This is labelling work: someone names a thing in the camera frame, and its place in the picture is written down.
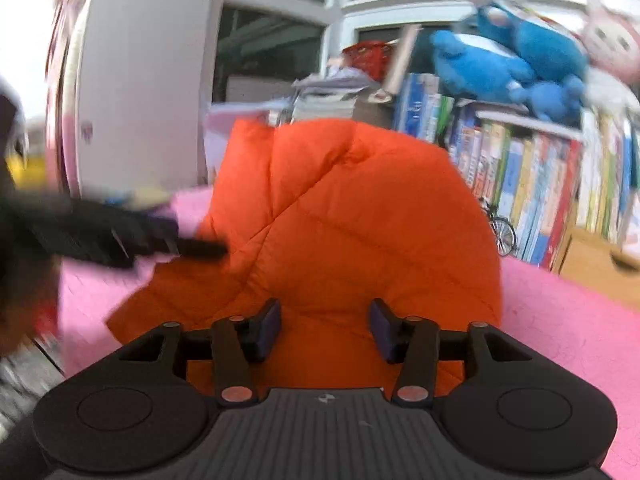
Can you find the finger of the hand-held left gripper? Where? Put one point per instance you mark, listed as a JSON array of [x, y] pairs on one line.
[[200, 248]]

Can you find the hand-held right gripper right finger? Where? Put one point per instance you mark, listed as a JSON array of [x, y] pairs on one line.
[[380, 325]]

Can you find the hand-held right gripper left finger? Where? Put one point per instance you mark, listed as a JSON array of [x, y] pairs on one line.
[[270, 325]]

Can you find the orange hooded puffer jacket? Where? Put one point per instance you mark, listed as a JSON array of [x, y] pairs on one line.
[[350, 210]]

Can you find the miniature black bicycle model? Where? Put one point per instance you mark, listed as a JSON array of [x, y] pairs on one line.
[[502, 232]]

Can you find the pink blanket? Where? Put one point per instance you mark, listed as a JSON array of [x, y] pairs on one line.
[[550, 320]]

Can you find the white curved panel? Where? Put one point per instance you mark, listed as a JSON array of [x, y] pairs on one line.
[[145, 70]]

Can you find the stack of papers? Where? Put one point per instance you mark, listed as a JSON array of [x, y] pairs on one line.
[[330, 92]]

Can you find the row of colourful books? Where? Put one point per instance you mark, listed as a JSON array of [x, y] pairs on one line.
[[530, 180]]

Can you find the wooden drawer organizer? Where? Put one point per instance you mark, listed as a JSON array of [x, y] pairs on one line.
[[595, 270]]

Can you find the white shelf board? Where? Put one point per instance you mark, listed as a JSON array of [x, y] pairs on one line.
[[530, 125]]

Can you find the red basket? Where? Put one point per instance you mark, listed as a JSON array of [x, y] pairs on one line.
[[367, 60]]

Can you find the blue white cat plush toy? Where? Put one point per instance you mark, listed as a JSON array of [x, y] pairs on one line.
[[545, 60]]

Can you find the pink white bunny plush toy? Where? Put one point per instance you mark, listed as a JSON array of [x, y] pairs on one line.
[[612, 45]]

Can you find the white window frame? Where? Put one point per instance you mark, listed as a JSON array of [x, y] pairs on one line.
[[310, 5]]

